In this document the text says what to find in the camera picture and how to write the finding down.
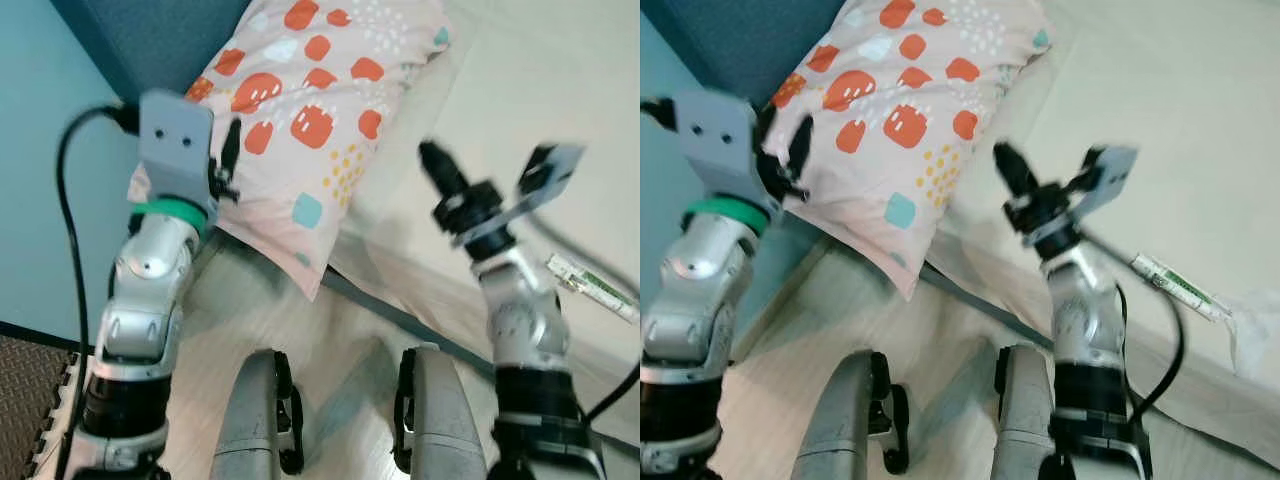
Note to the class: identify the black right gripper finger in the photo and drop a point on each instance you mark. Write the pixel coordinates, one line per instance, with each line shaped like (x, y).
(442, 167)
(1015, 167)

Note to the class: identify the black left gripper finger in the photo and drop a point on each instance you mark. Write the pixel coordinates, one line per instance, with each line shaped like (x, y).
(802, 150)
(772, 130)
(230, 150)

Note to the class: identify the pink pillow orange spots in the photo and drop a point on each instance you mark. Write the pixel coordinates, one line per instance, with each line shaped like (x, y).
(890, 80)
(300, 80)

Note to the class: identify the white green toothpaste tube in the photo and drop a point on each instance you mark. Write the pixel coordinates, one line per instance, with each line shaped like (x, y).
(1180, 285)
(595, 287)

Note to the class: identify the white tissue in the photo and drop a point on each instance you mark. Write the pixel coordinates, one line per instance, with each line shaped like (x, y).
(1258, 335)

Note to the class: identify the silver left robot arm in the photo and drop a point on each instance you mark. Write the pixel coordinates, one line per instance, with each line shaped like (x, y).
(140, 300)
(695, 300)

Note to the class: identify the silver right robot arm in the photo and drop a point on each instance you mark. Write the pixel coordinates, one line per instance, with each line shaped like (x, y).
(1090, 320)
(525, 320)

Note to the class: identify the grey right robot leg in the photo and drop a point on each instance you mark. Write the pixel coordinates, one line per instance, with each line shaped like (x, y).
(1025, 420)
(440, 420)

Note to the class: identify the grey robot leg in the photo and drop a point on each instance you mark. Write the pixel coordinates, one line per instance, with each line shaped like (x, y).
(845, 420)
(1025, 420)
(250, 420)
(440, 420)

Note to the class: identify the grey left robot leg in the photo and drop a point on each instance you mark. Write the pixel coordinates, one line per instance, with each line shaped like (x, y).
(845, 420)
(250, 420)

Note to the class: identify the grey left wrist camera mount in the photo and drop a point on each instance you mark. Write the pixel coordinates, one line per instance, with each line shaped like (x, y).
(175, 140)
(715, 140)

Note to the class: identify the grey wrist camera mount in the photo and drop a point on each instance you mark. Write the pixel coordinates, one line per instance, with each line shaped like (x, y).
(1105, 175)
(175, 140)
(715, 140)
(555, 175)

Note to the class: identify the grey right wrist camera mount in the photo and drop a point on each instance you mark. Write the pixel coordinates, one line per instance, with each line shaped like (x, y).
(1105, 175)
(555, 175)

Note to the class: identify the black door frame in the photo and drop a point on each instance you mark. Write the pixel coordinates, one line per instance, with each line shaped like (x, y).
(30, 333)

